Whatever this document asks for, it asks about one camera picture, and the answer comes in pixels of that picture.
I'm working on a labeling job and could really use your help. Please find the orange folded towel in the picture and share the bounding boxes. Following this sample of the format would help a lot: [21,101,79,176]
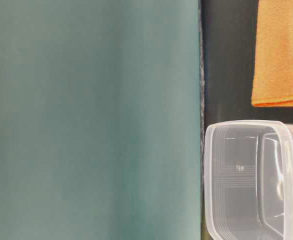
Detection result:
[251,0,293,107]

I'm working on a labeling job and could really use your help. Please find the teal green curtain backdrop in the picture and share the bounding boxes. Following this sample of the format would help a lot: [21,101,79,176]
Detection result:
[0,0,201,240]

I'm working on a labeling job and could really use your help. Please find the clear plastic container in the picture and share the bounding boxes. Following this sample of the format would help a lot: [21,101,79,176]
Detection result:
[204,120,293,240]

